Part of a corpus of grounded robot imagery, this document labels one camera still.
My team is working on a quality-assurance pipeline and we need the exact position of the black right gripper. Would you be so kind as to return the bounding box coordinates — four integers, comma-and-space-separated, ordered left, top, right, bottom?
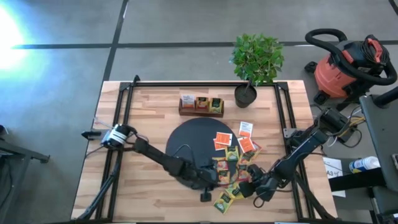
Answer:
238, 164, 280, 202

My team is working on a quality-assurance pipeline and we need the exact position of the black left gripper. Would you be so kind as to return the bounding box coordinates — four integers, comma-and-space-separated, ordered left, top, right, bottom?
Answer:
183, 166, 223, 202

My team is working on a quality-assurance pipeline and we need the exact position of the orange white tea packet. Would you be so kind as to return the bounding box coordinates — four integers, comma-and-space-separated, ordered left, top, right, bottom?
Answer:
238, 121, 254, 138
237, 136, 256, 154
215, 131, 233, 146
213, 139, 228, 151
181, 94, 196, 109

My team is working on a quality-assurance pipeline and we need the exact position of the round dark woven placemat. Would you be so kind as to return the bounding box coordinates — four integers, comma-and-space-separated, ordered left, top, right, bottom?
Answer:
165, 117, 239, 190

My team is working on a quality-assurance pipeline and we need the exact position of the wooden tea holder box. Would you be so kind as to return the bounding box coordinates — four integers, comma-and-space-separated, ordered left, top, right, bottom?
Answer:
178, 95, 225, 118

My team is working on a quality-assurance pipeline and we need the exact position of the white paper sheet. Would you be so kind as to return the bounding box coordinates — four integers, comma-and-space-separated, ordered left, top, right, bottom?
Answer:
323, 157, 346, 198

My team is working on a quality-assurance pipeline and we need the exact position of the black power adapter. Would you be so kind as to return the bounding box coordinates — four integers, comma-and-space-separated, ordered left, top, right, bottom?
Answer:
338, 127, 358, 144

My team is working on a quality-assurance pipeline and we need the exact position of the black crossbar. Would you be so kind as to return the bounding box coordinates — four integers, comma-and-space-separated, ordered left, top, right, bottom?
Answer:
328, 167, 388, 192

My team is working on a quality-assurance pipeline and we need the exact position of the white blue canister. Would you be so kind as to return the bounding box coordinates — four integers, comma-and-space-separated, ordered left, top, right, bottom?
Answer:
349, 156, 381, 174

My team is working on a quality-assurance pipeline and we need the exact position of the green potted plant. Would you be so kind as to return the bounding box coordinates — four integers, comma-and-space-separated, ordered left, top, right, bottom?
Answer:
229, 32, 285, 109

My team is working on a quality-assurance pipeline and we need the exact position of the orange black shop vacuum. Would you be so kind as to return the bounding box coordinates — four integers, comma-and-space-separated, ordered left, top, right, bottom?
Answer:
304, 34, 391, 112

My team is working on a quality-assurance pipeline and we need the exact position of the black clamp block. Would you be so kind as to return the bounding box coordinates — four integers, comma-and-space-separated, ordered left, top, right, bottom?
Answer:
81, 130, 102, 140

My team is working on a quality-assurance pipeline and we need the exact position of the grey workstation chair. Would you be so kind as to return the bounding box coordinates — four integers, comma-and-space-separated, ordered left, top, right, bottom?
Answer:
359, 86, 398, 224

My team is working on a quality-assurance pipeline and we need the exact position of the black metal stand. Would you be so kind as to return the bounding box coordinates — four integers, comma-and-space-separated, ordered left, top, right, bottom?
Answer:
0, 124, 50, 224

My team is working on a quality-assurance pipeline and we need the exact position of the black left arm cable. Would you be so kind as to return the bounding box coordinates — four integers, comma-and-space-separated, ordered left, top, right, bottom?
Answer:
172, 144, 197, 167

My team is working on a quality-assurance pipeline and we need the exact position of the black vacuum hose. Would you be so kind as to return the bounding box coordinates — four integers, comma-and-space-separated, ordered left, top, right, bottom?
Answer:
305, 27, 398, 86

